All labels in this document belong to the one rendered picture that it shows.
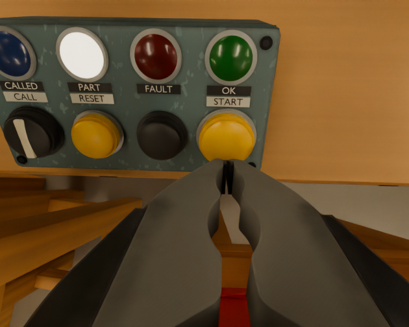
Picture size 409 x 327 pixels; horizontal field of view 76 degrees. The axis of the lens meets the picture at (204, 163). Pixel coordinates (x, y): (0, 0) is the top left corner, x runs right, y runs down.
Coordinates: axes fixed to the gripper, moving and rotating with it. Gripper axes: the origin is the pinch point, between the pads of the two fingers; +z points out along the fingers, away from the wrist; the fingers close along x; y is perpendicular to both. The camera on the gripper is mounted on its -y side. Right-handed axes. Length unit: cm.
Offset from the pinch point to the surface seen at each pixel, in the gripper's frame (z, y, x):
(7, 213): 39, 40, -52
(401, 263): 7.6, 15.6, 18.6
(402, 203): 73, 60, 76
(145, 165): 2.9, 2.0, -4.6
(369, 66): 8.1, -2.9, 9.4
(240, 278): 6.3, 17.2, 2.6
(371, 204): 73, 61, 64
